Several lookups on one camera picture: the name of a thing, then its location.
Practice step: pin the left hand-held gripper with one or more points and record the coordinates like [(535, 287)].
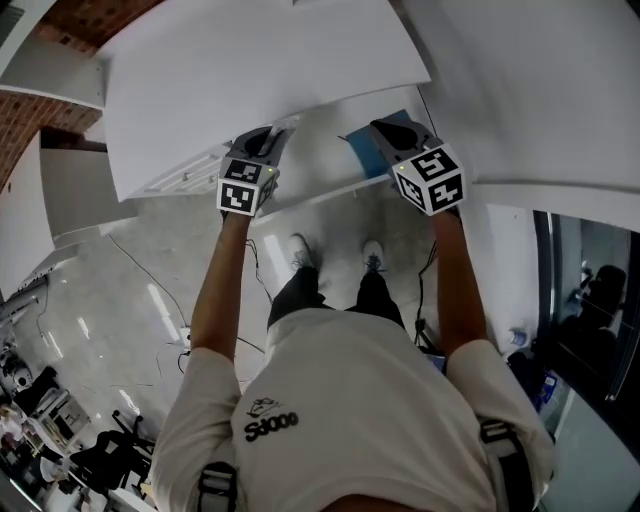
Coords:
[(240, 197)]

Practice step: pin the person's right forearm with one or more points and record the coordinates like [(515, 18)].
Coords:
[(457, 290)]

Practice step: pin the person's left forearm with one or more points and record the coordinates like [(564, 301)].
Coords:
[(220, 290)]

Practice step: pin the blue packet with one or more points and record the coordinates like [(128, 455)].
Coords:
[(547, 390)]

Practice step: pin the white side cabinet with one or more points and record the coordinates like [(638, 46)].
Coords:
[(20, 210)]

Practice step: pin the blue flat pad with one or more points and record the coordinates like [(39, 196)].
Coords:
[(365, 150)]

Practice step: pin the person's left white shoe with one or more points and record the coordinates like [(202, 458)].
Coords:
[(300, 250)]

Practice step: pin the person's white t-shirt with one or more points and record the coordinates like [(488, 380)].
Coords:
[(350, 400)]

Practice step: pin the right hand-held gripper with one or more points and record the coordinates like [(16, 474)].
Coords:
[(435, 165)]

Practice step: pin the person's left black trouser leg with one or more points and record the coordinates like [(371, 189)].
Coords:
[(297, 295)]

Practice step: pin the person's right white shoe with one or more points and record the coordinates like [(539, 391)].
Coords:
[(373, 252)]

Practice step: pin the black office chair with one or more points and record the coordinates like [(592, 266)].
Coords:
[(115, 450)]

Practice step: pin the white desk with hutch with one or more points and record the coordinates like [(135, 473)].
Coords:
[(250, 60)]

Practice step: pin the person's right black trouser leg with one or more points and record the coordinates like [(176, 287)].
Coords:
[(375, 297)]

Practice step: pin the person's white shoe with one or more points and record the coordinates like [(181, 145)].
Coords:
[(373, 252), (300, 250)]

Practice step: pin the person's black trouser leg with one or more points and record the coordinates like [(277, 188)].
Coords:
[(375, 297), (297, 295)]

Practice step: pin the black framed glass door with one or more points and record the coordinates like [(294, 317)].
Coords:
[(542, 280)]

